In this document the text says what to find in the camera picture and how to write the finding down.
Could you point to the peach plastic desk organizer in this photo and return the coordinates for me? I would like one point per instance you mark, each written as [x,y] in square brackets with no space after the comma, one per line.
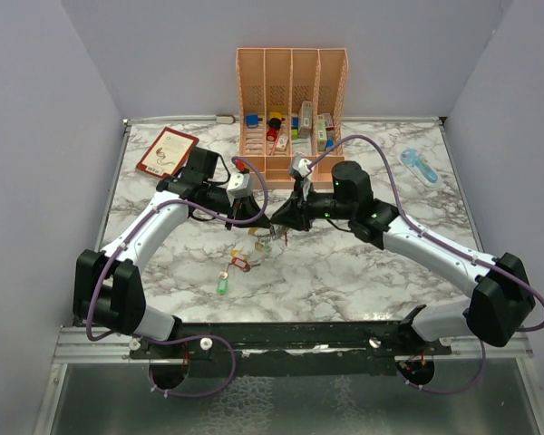
[280,79]

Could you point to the aluminium frame rail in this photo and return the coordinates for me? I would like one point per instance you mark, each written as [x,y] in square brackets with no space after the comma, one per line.
[73,347]

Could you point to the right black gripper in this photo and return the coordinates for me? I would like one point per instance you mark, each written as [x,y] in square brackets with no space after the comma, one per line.
[295,213]

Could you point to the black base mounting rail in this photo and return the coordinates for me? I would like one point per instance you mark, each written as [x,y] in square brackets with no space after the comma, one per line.
[289,349]

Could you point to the white adapter at wall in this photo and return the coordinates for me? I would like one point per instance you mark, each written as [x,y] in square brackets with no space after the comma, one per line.
[227,119]

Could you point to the red cover paperback book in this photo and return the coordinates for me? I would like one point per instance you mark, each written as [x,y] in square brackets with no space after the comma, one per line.
[167,154]

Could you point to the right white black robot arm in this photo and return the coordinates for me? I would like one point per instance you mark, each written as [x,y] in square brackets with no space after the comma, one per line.
[496,300]

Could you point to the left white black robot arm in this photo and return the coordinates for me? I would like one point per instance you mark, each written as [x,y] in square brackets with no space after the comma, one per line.
[107,286]

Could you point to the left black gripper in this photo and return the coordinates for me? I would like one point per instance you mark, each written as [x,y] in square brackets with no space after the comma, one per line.
[249,210]

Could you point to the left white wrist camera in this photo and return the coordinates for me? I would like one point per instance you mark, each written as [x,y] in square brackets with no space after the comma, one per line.
[239,186]

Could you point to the blue packaged item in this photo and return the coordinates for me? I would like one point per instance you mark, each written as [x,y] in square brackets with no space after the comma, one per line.
[415,161]

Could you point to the red black bottle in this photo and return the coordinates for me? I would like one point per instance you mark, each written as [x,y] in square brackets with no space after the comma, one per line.
[274,126]

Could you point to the yellow tag key lower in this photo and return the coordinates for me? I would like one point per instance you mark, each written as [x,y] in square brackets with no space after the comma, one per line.
[239,253]

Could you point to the metal coil keyring yellow handle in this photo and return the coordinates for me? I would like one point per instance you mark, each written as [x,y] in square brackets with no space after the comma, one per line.
[269,235]

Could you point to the grey green box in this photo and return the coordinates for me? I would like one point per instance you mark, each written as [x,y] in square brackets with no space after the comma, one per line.
[305,118]

